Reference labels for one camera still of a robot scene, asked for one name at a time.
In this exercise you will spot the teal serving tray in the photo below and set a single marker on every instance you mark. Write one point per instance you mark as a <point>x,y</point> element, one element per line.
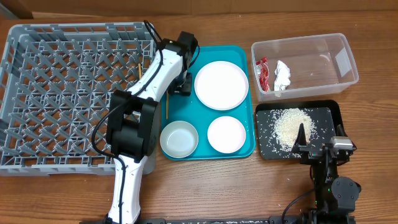
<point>193,111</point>

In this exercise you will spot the large white plate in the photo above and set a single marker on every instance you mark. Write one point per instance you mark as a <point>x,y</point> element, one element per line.
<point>221,85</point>

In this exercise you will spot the red ketchup sachet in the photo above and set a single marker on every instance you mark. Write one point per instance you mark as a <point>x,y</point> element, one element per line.
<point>262,71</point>

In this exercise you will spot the grey shallow bowl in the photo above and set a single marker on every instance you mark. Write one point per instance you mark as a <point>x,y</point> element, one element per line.
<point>179,139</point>

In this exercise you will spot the white tissue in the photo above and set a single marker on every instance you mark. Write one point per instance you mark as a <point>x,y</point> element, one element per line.
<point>282,76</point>

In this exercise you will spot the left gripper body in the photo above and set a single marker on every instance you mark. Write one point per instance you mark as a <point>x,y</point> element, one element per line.
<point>183,83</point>

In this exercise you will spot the wooden chopstick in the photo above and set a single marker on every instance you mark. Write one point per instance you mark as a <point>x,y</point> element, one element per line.
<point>167,106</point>
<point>140,70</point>

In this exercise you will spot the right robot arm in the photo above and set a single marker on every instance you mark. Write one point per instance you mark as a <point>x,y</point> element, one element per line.
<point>335,196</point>

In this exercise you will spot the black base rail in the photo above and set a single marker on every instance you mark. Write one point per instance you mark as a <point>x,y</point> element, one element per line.
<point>290,219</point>

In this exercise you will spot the pile of white rice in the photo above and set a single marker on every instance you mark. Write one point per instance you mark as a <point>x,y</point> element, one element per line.
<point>286,127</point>

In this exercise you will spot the clear plastic waste bin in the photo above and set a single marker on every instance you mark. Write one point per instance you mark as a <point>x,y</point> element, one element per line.
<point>319,65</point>

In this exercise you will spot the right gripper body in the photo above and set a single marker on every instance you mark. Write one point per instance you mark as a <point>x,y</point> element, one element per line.
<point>311,154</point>

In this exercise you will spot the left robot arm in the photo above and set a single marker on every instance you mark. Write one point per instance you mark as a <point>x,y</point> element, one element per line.
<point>133,121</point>

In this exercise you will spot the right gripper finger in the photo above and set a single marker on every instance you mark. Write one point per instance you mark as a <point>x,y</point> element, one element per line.
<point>300,144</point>
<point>340,131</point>

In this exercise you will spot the small white plate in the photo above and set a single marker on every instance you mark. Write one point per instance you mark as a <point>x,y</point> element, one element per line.
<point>226,134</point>

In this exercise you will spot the grey plastic dish rack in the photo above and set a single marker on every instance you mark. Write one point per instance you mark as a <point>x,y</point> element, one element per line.
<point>56,84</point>

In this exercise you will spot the black food waste tray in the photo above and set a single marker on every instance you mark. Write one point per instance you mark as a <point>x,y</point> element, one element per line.
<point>325,113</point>

